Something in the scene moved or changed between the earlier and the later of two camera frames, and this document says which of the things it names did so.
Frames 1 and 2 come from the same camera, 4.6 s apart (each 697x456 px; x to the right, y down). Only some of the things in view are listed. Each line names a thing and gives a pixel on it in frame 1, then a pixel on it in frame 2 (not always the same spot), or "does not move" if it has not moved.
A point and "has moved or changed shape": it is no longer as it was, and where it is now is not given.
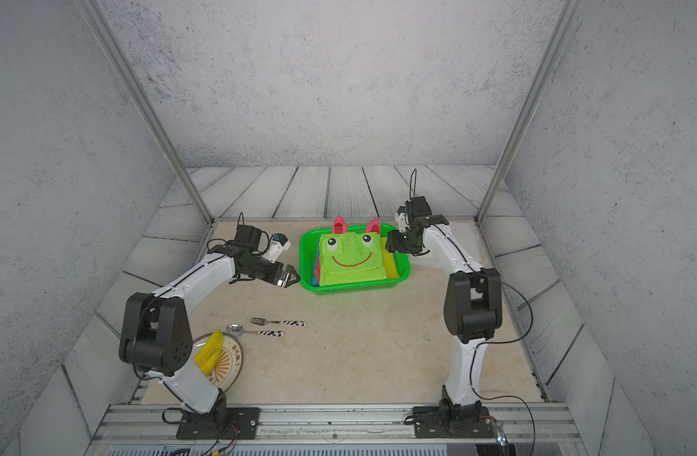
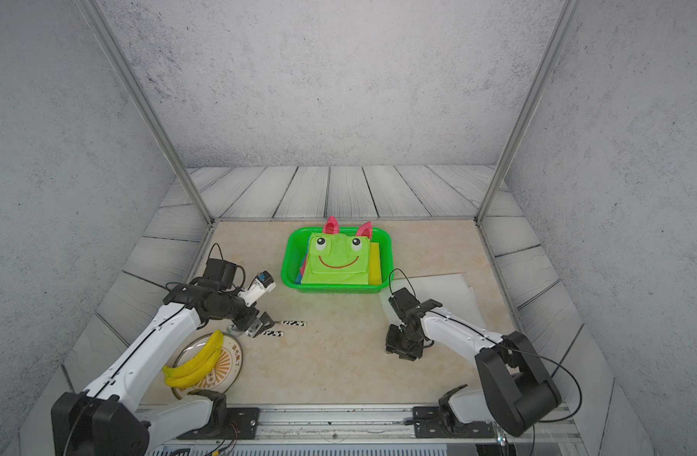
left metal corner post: x=94 y=19 does not move
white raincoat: x=465 y=232 → x=451 y=291
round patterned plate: x=229 y=362 does not move
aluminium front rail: x=157 y=424 does not move
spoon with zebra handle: x=237 y=330 does not move
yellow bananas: x=207 y=357 does not move
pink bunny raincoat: x=340 y=226 → x=331 y=226
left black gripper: x=284 y=280 → x=247 y=323
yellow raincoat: x=390 y=268 → x=374 y=265
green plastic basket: x=308 y=239 has moved or changed shape
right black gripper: x=393 y=239 → x=390 y=344
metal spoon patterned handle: x=290 y=322 does not move
